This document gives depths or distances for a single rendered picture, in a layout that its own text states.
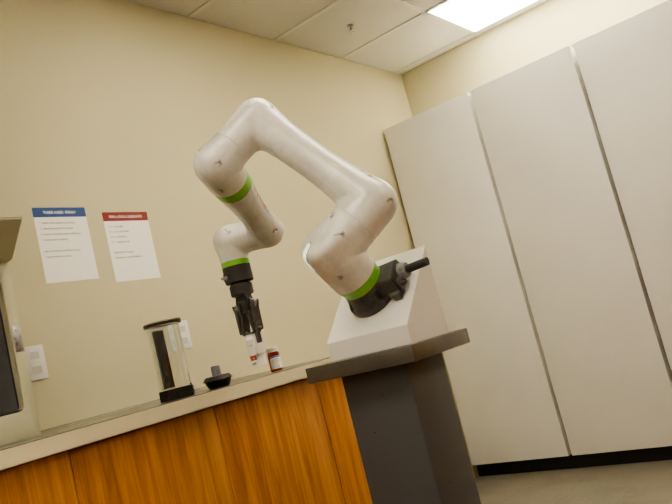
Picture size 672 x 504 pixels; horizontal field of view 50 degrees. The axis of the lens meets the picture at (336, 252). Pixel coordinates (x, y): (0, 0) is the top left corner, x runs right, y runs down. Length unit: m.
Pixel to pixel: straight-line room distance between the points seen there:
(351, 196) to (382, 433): 0.60
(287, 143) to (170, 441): 0.83
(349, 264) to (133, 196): 1.41
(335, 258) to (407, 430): 0.46
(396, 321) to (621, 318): 2.33
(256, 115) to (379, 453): 0.93
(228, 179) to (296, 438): 0.85
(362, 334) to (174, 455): 0.58
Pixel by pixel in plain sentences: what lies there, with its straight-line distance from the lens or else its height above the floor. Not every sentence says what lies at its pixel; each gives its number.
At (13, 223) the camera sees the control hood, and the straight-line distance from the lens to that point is 2.05.
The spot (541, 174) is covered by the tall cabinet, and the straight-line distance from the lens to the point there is 4.07.
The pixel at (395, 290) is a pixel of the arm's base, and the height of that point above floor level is 1.08.
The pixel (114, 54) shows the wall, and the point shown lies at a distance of 3.24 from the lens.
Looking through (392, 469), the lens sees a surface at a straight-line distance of 1.86.
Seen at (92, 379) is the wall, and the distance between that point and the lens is 2.69.
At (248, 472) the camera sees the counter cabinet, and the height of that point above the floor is 0.69.
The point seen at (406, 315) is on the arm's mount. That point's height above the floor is 1.01.
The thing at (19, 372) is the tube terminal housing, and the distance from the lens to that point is 2.08.
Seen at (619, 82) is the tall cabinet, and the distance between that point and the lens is 3.99.
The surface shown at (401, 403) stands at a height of 0.80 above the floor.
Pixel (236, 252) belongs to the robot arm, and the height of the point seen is 1.34.
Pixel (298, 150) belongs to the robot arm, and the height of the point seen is 1.49.
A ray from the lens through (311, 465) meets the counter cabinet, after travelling 2.34.
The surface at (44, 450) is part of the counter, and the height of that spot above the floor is 0.91.
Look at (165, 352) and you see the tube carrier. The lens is 2.10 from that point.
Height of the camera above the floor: 0.99
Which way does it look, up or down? 7 degrees up
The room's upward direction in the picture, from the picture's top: 14 degrees counter-clockwise
